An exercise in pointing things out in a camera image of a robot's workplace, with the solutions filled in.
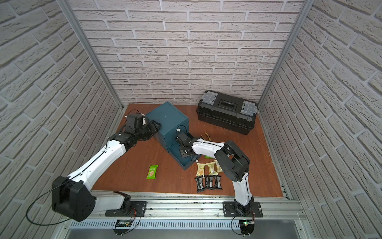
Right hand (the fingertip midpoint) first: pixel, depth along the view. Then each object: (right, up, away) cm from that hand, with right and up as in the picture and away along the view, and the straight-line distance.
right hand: (188, 151), depth 95 cm
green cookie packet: (-21, -10, -10) cm, 25 cm away
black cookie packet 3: (+18, -16, -15) cm, 28 cm away
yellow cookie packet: (+8, -9, -10) cm, 15 cm away
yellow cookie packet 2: (+15, -10, -10) cm, 20 cm away
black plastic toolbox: (+27, +25, 0) cm, 37 cm away
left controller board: (-32, -32, -22) cm, 50 cm away
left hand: (-15, +18, -13) cm, 27 cm away
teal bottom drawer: (-9, 0, -5) cm, 10 cm away
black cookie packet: (+7, -15, -14) cm, 22 cm away
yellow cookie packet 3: (+19, -8, -8) cm, 22 cm away
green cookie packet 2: (+12, -3, -3) cm, 13 cm away
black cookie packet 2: (+12, -14, -13) cm, 23 cm away
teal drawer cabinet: (-9, +20, -12) cm, 25 cm away
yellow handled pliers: (+14, +8, +6) cm, 17 cm away
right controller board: (+30, -32, -24) cm, 50 cm away
